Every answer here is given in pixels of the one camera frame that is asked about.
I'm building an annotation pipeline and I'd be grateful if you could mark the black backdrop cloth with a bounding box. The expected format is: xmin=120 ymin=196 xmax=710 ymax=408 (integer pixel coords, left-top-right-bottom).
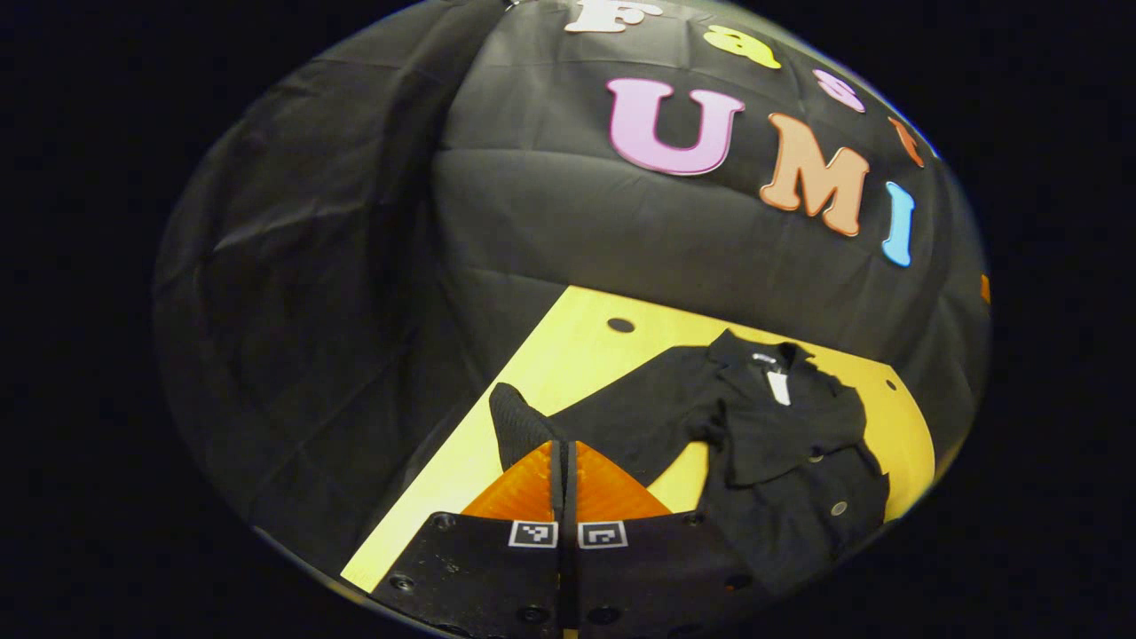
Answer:
xmin=151 ymin=0 xmax=992 ymax=578

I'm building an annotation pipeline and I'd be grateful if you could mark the black button-up garment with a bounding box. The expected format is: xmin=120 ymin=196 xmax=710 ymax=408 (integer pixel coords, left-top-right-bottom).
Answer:
xmin=488 ymin=330 xmax=891 ymax=596

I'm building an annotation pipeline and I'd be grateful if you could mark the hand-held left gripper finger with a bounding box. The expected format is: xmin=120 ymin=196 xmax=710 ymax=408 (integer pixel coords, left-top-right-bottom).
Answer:
xmin=371 ymin=441 xmax=566 ymax=638
xmin=565 ymin=441 xmax=755 ymax=635

